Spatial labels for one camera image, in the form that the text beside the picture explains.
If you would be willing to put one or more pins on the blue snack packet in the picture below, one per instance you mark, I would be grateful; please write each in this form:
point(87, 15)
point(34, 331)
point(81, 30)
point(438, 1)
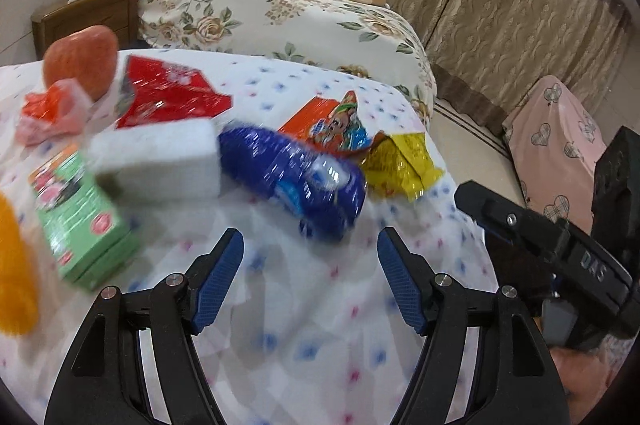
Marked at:
point(295, 175)

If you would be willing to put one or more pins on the wooden nightstand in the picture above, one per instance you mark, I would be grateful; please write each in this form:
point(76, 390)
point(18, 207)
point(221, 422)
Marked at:
point(85, 20)

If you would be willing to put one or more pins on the orange cartoon snack packet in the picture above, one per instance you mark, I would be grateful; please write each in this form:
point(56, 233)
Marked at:
point(325, 122)

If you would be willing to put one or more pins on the bed with floral bedspread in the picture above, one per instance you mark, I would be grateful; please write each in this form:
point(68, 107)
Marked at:
point(280, 20)

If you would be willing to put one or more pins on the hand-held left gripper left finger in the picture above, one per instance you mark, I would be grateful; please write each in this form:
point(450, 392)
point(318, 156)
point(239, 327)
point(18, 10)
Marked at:
point(220, 275)

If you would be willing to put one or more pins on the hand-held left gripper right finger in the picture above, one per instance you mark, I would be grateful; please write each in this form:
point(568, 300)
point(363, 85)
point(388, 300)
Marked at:
point(400, 280)

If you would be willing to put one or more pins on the yellow snack packet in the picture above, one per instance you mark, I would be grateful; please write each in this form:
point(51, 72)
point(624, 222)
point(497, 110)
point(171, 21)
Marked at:
point(400, 165)

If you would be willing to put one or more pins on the orange fruit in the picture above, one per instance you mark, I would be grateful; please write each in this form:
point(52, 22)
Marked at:
point(12, 270)

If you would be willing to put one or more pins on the orange and pink wrapper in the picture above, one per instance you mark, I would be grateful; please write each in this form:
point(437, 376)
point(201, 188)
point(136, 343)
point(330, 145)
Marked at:
point(55, 110)

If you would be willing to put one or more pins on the white foam block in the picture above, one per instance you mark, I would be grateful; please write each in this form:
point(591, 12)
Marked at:
point(160, 160)

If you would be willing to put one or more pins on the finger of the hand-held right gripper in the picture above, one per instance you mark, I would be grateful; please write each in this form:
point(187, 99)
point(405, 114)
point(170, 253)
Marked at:
point(510, 217)

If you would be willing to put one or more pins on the red snack packet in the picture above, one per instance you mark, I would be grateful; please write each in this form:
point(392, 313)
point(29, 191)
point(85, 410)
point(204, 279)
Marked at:
point(165, 95)

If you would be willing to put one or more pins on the green carton box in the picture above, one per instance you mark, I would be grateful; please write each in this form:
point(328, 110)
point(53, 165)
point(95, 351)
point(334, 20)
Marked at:
point(80, 215)

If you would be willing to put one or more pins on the white dotted tablecloth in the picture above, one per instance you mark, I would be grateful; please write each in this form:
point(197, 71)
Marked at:
point(310, 305)

